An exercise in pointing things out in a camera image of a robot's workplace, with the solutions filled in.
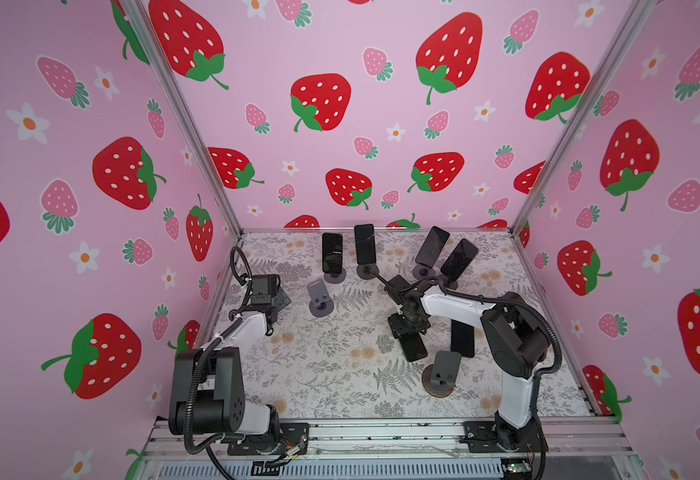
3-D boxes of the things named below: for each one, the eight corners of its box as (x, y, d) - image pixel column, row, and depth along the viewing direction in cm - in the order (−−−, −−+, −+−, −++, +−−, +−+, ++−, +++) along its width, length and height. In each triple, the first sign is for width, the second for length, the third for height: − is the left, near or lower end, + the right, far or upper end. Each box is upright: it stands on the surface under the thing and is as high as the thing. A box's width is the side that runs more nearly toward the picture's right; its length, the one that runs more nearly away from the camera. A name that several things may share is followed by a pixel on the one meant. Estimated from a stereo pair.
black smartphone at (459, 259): (450, 291, 105) (463, 260, 91) (437, 280, 108) (448, 248, 95) (464, 280, 108) (479, 248, 94) (451, 269, 112) (463, 237, 98)
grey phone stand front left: (314, 320, 98) (310, 305, 90) (306, 300, 103) (302, 284, 95) (333, 313, 99) (330, 298, 92) (324, 293, 104) (321, 277, 97)
